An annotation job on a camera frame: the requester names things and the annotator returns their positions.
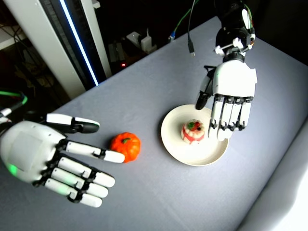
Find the white round plate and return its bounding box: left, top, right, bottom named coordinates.
left=160, top=103, right=229, bottom=167

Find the white shelf board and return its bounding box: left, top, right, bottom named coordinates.
left=0, top=24, right=25, bottom=51

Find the white power adapter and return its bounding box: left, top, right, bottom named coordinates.
left=141, top=28, right=157, bottom=54

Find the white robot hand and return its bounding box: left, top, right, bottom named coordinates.
left=195, top=59, right=257, bottom=141
left=0, top=113, right=126, bottom=208

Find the black USB cable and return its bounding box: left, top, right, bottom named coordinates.
left=187, top=0, right=196, bottom=57

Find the black box with red light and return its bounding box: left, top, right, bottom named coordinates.
left=108, top=42, right=128, bottom=69

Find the orange toy pumpkin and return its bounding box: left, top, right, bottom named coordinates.
left=110, top=131, right=141, bottom=163

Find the grey table cloth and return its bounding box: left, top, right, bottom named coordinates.
left=0, top=16, right=308, bottom=231

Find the white socket block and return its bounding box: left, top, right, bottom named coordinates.
left=126, top=31, right=142, bottom=47

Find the green cable with blue plug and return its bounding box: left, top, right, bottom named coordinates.
left=168, top=0, right=200, bottom=42

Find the white column with blue light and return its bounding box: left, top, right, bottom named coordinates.
left=3, top=0, right=113, bottom=99

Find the toy cake with red icing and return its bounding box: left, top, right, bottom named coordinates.
left=180, top=119, right=205, bottom=145

